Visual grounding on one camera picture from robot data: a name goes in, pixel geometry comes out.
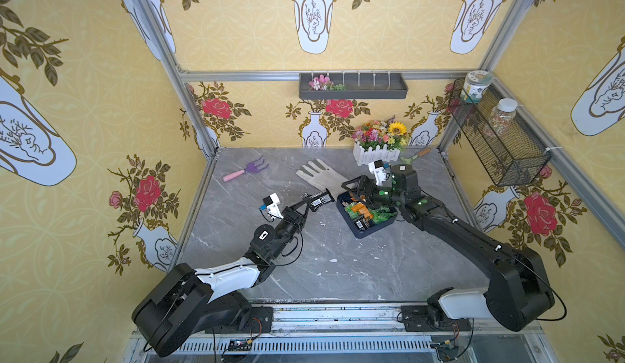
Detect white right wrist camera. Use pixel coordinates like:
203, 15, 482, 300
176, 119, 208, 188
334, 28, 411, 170
368, 160, 390, 186

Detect small circuit board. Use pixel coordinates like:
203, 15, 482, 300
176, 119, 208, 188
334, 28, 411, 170
226, 339, 253, 353
431, 342, 459, 362

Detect black wire mesh basket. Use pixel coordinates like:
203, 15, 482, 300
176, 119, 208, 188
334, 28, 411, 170
449, 79, 552, 187

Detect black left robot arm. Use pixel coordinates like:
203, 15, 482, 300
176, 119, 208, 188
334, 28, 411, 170
131, 190, 335, 357

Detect small circuit board left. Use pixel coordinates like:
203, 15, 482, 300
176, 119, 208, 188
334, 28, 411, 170
226, 339, 253, 353

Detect dark blue storage box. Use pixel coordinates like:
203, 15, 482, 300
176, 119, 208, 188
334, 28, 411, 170
337, 192, 398, 239

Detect small circuit board right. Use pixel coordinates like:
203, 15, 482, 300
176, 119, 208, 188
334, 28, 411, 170
431, 342, 459, 362

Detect pink artificial flowers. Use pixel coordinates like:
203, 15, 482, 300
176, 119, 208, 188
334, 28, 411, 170
309, 74, 346, 91

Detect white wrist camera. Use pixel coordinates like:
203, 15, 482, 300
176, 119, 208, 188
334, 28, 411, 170
368, 160, 390, 186
259, 193, 283, 222

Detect pink purple garden rake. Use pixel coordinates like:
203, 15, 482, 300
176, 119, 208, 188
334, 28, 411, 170
222, 156, 270, 182

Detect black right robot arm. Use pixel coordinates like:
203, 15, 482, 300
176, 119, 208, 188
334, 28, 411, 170
342, 165, 561, 331

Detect black cookie packet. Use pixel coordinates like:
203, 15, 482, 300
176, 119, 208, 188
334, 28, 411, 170
353, 216, 370, 231
309, 188, 335, 212

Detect green garden trowel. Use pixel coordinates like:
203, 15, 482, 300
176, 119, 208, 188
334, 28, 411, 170
400, 147, 432, 166

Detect green cookie packet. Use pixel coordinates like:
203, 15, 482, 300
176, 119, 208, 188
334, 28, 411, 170
370, 207, 397, 225

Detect white fabric garden glove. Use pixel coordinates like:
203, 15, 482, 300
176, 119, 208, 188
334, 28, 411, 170
296, 159, 348, 197

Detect white lid labelled jar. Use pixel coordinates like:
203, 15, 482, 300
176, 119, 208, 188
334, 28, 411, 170
461, 70, 493, 104

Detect grey wall shelf tray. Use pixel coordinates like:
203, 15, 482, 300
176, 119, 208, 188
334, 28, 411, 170
299, 70, 409, 101

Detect white fence flower pot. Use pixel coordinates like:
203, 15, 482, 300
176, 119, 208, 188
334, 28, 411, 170
352, 120, 410, 166

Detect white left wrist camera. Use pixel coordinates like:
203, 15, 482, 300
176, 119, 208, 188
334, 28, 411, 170
259, 193, 283, 222

